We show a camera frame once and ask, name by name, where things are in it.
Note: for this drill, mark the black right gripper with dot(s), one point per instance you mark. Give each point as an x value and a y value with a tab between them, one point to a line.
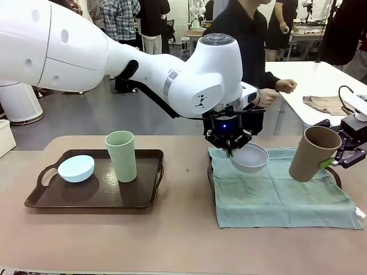
355	131

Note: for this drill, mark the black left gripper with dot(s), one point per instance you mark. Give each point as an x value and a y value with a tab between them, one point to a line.
226	127

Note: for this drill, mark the tall brown cup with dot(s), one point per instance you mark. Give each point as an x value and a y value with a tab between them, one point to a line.
312	154

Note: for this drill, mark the grey white bowl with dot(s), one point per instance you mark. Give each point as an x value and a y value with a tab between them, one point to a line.
252	160

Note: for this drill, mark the teal cloth mat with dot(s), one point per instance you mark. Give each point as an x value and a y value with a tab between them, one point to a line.
281	200

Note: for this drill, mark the tall green cup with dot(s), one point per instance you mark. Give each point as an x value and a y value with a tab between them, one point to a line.
121	157

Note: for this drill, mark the light blue bowl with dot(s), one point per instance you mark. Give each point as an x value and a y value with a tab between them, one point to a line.
76	172

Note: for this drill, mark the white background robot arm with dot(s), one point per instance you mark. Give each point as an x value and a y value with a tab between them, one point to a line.
196	11

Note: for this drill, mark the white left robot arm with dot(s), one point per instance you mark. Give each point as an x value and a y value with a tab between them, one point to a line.
114	60

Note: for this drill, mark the dark brown serving tray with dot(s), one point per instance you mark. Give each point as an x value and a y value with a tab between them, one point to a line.
211	183
94	192

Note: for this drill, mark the person's right hand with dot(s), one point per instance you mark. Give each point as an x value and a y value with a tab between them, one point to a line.
268	97

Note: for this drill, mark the person's left hand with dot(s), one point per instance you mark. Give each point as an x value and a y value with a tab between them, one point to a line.
286	86

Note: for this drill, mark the person in black shirt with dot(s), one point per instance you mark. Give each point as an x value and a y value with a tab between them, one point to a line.
243	31

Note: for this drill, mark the person in dark maroon top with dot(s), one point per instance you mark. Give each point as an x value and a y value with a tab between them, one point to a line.
344	31

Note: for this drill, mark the brown top workbench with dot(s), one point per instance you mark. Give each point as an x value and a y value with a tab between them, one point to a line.
192	33

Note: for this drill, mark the black office chair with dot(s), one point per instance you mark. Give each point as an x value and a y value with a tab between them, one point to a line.
170	31

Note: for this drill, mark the person in black dress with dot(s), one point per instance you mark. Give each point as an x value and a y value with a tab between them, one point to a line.
282	20

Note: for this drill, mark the person in black tee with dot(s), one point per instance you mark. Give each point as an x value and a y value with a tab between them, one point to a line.
153	23

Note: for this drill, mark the person in blue plaid shirt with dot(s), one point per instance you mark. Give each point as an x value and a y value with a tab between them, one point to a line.
120	17

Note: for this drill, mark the white box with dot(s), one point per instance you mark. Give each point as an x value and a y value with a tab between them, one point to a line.
6	137

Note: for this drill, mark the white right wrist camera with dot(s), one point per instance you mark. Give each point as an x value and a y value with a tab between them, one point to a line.
358	104

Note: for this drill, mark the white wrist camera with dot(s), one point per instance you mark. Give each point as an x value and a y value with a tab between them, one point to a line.
249	94
358	104

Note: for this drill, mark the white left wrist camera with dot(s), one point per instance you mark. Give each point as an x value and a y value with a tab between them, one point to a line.
249	94

